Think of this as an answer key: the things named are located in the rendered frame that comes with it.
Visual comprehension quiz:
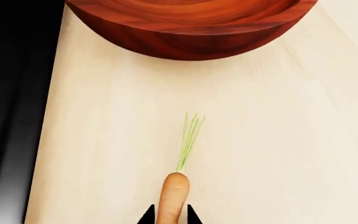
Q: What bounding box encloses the reddish brown wooden bowl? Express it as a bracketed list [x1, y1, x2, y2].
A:
[64, 0, 318, 61]

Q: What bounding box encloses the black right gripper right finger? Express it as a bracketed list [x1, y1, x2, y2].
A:
[187, 203, 203, 224]

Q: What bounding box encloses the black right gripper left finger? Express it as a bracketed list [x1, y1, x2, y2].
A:
[137, 203, 156, 224]

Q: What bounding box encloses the orange carrot with green stems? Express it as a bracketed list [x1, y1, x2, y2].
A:
[155, 112, 206, 224]

